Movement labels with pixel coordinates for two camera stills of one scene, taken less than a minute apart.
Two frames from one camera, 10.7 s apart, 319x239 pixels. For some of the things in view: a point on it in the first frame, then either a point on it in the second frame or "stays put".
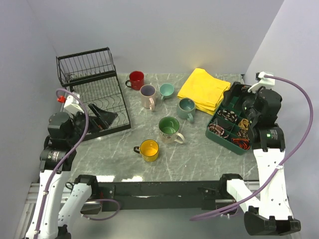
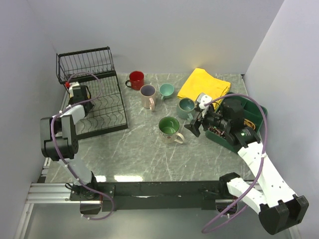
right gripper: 236,90 → 195,124
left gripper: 104,119 → 91,105
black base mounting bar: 193,195 stays put
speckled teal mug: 186,108 stays put
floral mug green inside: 168,127 stays put
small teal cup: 166,90 stays put
